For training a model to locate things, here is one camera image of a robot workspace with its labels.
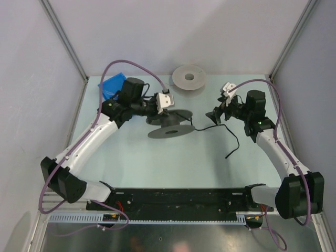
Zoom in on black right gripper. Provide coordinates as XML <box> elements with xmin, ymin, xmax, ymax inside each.
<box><xmin>206</xmin><ymin>94</ymin><xmax>251</xmax><ymax>126</ymax></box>

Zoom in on black cable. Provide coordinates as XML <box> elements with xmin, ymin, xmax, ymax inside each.
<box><xmin>174</xmin><ymin>112</ymin><xmax>240</xmax><ymax>160</ymax></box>

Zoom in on black filament spool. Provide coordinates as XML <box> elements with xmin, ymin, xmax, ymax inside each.
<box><xmin>146</xmin><ymin>109</ymin><xmax>195</xmax><ymax>139</ymax></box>

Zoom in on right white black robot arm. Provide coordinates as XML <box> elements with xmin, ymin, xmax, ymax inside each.
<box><xmin>206</xmin><ymin>90</ymin><xmax>324</xmax><ymax>219</ymax></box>

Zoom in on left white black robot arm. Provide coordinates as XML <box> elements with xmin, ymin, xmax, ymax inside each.
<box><xmin>40</xmin><ymin>78</ymin><xmax>172</xmax><ymax>210</ymax></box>

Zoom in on blue plastic bin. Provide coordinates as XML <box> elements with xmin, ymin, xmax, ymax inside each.
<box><xmin>100</xmin><ymin>72</ymin><xmax>126</xmax><ymax>102</ymax></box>

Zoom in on white perforated filament spool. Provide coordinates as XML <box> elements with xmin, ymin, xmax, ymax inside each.
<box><xmin>172</xmin><ymin>65</ymin><xmax>207</xmax><ymax>97</ymax></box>

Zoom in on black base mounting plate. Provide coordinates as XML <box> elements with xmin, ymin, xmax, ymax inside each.
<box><xmin>86</xmin><ymin>187</ymin><xmax>261</xmax><ymax>221</ymax></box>

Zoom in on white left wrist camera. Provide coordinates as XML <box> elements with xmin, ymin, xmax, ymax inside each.
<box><xmin>156</xmin><ymin>93</ymin><xmax>174</xmax><ymax>114</ymax></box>

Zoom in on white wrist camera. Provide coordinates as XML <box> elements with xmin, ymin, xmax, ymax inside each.
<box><xmin>156</xmin><ymin>93</ymin><xmax>174</xmax><ymax>114</ymax></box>
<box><xmin>221</xmin><ymin>82</ymin><xmax>237</xmax><ymax>106</ymax></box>

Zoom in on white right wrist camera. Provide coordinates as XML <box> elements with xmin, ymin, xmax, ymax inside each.
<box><xmin>221</xmin><ymin>82</ymin><xmax>237</xmax><ymax>106</ymax></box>

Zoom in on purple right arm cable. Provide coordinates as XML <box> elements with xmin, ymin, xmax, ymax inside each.
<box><xmin>228</xmin><ymin>79</ymin><xmax>313</xmax><ymax>250</ymax></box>

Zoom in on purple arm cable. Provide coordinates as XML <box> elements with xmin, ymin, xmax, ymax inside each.
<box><xmin>228</xmin><ymin>79</ymin><xmax>313</xmax><ymax>250</ymax></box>
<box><xmin>38</xmin><ymin>60</ymin><xmax>171</xmax><ymax>237</ymax></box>

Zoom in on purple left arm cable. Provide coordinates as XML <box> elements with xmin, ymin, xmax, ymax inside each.
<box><xmin>38</xmin><ymin>60</ymin><xmax>171</xmax><ymax>237</ymax></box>

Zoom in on grey slotted cable duct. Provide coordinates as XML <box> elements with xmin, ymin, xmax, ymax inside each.
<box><xmin>48</xmin><ymin>213</ymin><xmax>262</xmax><ymax>225</ymax></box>

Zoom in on aluminium frame post right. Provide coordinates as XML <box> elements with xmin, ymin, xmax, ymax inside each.
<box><xmin>268</xmin><ymin>0</ymin><xmax>320</xmax><ymax>82</ymax></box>

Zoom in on aluminium frame post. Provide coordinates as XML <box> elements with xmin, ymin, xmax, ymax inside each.
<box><xmin>268</xmin><ymin>0</ymin><xmax>320</xmax><ymax>82</ymax></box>
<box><xmin>39</xmin><ymin>0</ymin><xmax>88</xmax><ymax>82</ymax></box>

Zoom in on aluminium frame post left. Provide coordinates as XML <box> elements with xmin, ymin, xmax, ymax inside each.
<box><xmin>39</xmin><ymin>0</ymin><xmax>88</xmax><ymax>82</ymax></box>

